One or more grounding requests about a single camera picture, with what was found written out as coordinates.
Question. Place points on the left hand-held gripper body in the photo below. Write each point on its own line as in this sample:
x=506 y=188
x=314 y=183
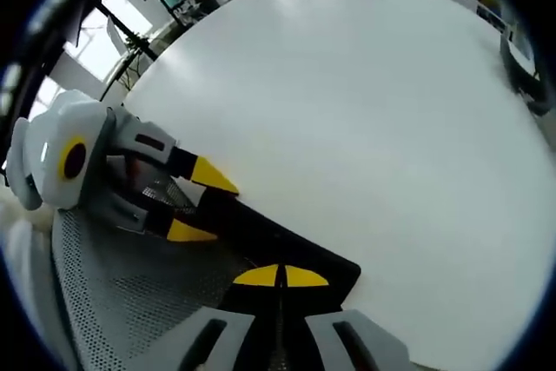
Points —
x=48 y=145

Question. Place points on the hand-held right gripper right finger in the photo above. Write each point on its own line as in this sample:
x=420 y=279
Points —
x=339 y=340

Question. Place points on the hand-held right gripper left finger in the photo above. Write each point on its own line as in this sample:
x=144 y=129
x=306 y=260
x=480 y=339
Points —
x=226 y=336

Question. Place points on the black remote control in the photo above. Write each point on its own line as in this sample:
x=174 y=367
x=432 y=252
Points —
x=295 y=253

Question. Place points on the perforated grey metal tray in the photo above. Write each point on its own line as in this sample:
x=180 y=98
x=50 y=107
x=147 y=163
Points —
x=130 y=293

